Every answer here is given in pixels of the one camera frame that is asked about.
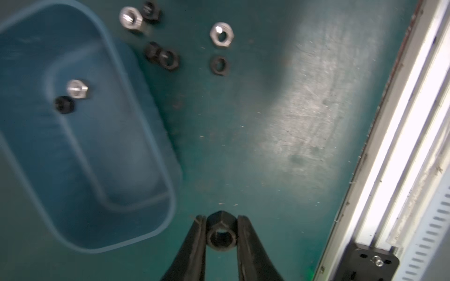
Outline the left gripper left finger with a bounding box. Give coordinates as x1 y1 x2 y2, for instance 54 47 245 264
161 215 206 281

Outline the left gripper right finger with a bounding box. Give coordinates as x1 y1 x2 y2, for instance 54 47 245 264
237 215 283 281

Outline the blue plastic storage box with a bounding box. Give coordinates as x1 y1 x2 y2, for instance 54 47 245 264
1 1 182 254

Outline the green table mat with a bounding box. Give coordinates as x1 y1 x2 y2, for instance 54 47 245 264
1 1 418 281

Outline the black nut beside silver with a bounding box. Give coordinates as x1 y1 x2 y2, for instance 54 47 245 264
210 56 229 76

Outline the black nut cluster left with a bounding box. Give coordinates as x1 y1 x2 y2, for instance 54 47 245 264
144 42 180 71

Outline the black nut cluster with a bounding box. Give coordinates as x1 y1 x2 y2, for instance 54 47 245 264
144 42 180 71
142 1 162 24

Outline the black nut cluster right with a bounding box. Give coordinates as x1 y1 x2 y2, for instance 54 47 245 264
142 1 162 24

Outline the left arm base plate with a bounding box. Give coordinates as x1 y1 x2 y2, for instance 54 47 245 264
332 243 400 281

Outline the aluminium front rail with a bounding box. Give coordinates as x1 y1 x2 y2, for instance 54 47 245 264
314 1 450 281

